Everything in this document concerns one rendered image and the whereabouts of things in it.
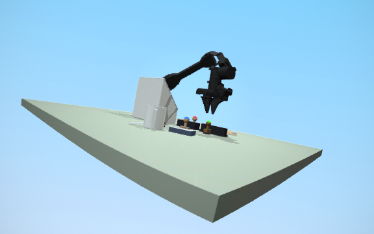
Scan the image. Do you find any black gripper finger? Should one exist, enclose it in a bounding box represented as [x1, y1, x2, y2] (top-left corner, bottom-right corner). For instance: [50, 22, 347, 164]
[211, 99, 223, 114]
[200, 96, 215, 113]

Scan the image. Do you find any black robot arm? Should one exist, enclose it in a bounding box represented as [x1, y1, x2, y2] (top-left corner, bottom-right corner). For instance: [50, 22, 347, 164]
[163, 51, 237, 98]

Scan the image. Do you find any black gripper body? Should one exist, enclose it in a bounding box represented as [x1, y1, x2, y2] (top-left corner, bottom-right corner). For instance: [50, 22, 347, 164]
[196, 79, 228, 101]

